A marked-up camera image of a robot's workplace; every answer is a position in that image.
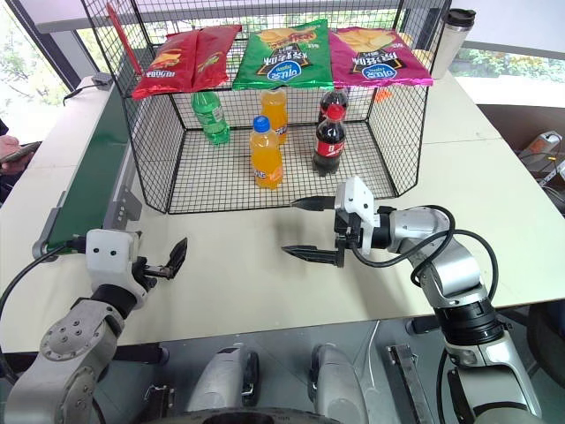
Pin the bystander hand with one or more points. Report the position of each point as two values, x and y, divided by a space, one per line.
8 143

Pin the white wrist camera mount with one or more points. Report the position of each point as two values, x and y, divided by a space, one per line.
355 192
108 252

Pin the silver robot right thigh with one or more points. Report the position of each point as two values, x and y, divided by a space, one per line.
337 380

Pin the green conveyor belt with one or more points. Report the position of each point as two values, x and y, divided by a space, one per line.
92 168

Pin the narrow red chips bag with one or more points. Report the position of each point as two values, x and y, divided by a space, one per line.
212 57

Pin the small orange object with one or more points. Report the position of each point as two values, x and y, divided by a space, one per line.
382 93

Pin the black table frame bar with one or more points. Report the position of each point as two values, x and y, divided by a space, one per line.
408 384

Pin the green soda bottle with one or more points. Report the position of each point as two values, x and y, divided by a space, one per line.
212 117

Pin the yellow snack bag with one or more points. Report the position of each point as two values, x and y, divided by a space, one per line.
421 56

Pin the silver robot thigh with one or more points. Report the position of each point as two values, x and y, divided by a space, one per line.
337 380
225 380

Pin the black smartphone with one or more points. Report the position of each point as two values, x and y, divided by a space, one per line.
22 151

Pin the black table bracket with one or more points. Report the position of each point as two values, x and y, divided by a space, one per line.
160 399

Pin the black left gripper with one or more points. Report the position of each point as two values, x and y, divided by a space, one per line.
143 270

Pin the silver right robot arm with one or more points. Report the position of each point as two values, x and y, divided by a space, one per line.
454 265

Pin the grey power box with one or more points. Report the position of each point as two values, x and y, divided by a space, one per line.
101 82

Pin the cola bottle red label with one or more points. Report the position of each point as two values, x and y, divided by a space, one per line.
329 143

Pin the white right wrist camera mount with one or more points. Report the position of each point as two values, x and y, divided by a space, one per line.
355 192

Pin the large red chips bag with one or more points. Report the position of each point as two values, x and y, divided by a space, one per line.
167 62

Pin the silver robot left thigh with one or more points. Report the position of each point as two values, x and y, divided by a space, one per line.
225 380

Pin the orange soda bottle blue cap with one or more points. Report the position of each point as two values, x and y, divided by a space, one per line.
265 159

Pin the green chips bag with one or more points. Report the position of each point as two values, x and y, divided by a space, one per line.
282 57

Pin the cola bottle black label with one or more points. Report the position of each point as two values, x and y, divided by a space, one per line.
333 98

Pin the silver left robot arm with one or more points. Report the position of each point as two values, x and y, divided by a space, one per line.
70 344

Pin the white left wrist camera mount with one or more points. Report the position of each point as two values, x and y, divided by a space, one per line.
108 252

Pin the magenta chips bag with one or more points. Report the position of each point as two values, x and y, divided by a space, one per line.
375 57

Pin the silver tumbler black lid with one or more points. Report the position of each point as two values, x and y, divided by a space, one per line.
450 44

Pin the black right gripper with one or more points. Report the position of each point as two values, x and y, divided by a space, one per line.
346 229

